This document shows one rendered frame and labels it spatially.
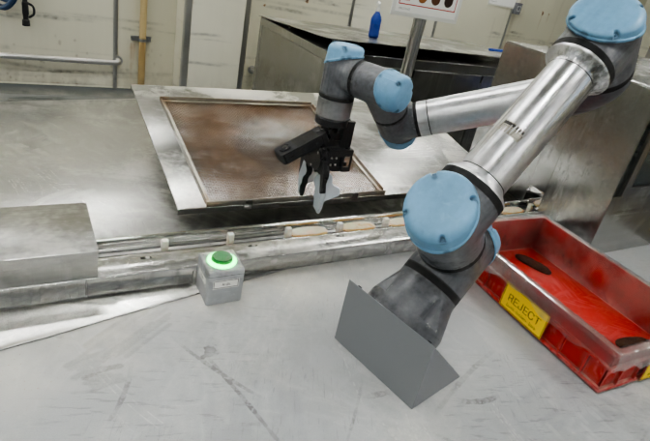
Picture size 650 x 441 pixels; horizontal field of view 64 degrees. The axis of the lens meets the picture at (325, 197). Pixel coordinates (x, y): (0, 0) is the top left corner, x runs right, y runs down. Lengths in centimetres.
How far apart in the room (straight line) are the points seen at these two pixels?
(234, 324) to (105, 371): 23
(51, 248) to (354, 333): 54
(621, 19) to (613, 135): 64
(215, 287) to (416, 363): 39
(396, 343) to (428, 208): 23
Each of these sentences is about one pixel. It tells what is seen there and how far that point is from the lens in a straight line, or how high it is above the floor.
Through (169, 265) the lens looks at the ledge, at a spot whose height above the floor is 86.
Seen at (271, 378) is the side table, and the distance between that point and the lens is 89.
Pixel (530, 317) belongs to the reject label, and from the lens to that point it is 118.
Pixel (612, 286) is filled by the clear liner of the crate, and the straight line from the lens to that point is 142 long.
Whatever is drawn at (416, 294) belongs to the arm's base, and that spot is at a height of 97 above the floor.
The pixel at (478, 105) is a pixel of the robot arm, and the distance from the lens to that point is 108.
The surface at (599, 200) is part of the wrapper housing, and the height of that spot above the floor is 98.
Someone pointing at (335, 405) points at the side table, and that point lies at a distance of 88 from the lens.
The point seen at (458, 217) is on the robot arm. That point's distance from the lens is 78.
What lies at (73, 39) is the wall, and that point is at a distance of 473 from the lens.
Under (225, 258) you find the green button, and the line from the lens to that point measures 99.
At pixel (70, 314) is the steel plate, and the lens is 100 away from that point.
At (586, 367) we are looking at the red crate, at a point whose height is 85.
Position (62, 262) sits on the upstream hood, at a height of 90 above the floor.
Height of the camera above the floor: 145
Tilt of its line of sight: 25 degrees down
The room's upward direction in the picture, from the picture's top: 12 degrees clockwise
